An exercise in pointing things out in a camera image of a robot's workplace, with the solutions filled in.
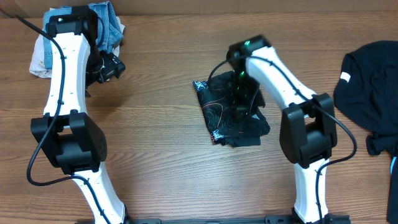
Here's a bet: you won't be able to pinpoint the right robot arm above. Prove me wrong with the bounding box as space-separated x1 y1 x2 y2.
226 35 339 223

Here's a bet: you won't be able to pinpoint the black garment pile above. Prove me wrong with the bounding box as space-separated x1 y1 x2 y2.
333 40 397 157

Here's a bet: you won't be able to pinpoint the folded blue denim jeans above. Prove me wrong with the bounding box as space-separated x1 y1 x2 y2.
43 1 125 69

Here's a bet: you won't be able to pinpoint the folded white cloth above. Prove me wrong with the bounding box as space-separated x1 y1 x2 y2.
29 17 125 78

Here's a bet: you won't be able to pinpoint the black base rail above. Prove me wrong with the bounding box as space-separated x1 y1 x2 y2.
126 215 351 224

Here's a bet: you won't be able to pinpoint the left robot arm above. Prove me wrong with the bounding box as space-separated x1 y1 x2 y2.
27 6 129 223

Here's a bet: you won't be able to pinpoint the black patterned sports jersey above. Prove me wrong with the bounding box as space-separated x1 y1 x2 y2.
193 71 271 147

